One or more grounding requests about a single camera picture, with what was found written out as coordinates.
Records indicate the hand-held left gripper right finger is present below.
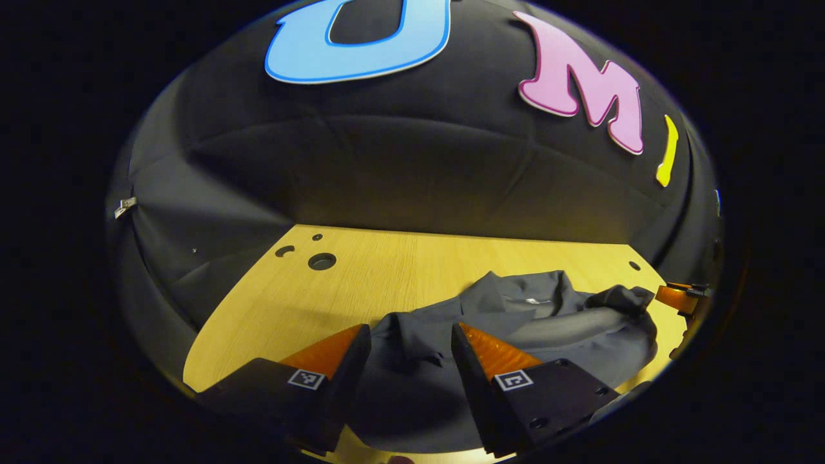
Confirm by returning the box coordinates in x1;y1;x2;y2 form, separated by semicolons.
450;322;621;459

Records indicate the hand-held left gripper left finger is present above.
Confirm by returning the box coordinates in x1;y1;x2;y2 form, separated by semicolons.
193;324;373;457

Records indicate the grey button shirt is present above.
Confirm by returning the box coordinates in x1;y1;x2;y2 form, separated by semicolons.
348;271;659;455

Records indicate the black backdrop cloth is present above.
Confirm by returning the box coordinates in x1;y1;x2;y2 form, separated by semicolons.
106;0;721;387

